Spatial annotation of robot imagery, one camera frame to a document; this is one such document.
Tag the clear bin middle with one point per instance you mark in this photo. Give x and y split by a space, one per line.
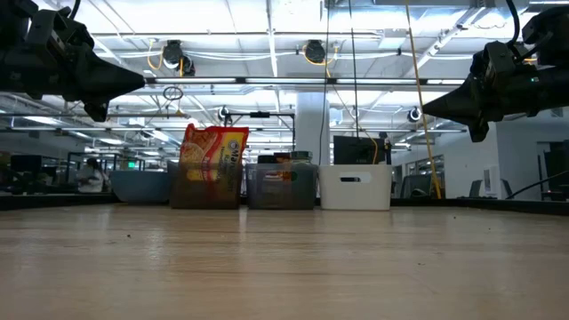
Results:
280 195

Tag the black camera rig frame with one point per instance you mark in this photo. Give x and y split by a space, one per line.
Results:
262 114

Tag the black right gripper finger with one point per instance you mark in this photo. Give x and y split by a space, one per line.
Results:
462 102

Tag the black computer case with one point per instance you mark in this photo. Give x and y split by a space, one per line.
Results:
355 151

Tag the grey plastic bin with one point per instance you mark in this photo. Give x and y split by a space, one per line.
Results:
204 195

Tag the red ramen packet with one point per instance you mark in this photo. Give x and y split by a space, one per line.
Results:
213 146

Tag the green lid spice jar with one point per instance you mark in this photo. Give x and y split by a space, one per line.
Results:
301 156

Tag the person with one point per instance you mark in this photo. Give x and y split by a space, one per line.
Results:
91 178

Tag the white plastic bin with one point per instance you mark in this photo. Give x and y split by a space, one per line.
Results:
355 193

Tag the blue bowl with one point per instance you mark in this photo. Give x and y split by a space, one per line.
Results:
140 186

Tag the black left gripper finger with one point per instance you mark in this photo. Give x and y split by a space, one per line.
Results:
106 80

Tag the grey office chair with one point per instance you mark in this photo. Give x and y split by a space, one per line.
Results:
418 186

